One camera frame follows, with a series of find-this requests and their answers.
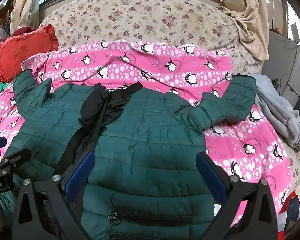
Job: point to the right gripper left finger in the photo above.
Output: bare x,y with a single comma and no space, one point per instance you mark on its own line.
31,220

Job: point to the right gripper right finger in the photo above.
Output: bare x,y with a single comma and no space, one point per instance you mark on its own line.
247,209

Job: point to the dark green puffer jacket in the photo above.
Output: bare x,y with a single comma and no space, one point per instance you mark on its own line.
145,184

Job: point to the red ruffled pillow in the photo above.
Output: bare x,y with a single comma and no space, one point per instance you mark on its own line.
24,43

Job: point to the left beige curtain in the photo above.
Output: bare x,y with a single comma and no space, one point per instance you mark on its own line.
24,13

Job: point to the beige curtain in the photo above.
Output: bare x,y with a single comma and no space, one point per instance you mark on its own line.
24,13
251,18

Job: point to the grey cabinet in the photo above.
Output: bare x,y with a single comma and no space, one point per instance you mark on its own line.
283,67

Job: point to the pink penguin blanket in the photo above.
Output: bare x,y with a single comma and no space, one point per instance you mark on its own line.
250,149

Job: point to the floral bed sheet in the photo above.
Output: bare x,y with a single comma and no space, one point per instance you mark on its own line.
175,22

